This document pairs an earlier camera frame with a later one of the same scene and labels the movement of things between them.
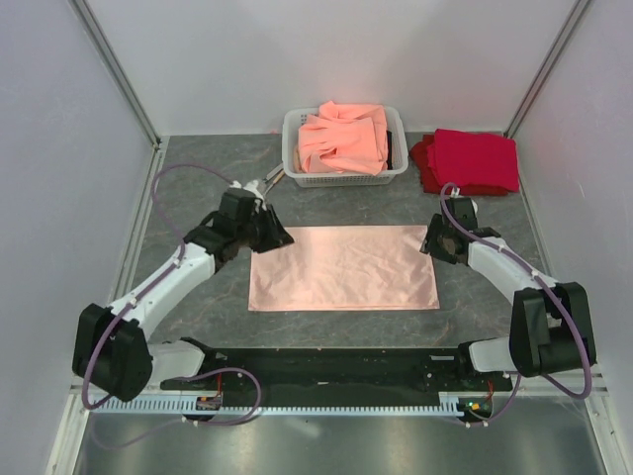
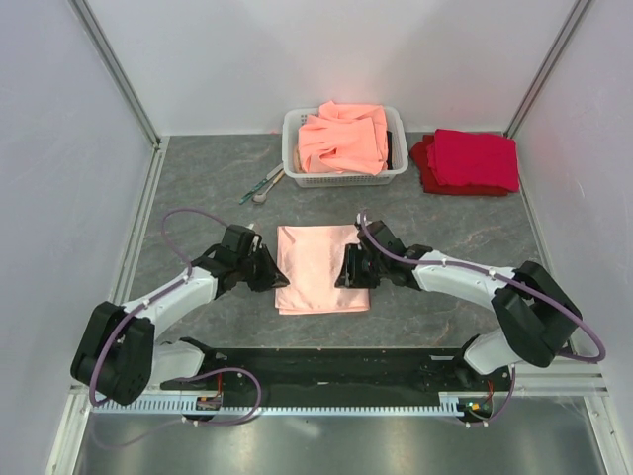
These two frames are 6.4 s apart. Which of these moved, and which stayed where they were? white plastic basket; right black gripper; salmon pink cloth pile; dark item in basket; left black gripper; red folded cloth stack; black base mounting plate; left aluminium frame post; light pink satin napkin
Moved: right black gripper; light pink satin napkin; left black gripper
Stayed: left aluminium frame post; dark item in basket; white plastic basket; salmon pink cloth pile; black base mounting plate; red folded cloth stack
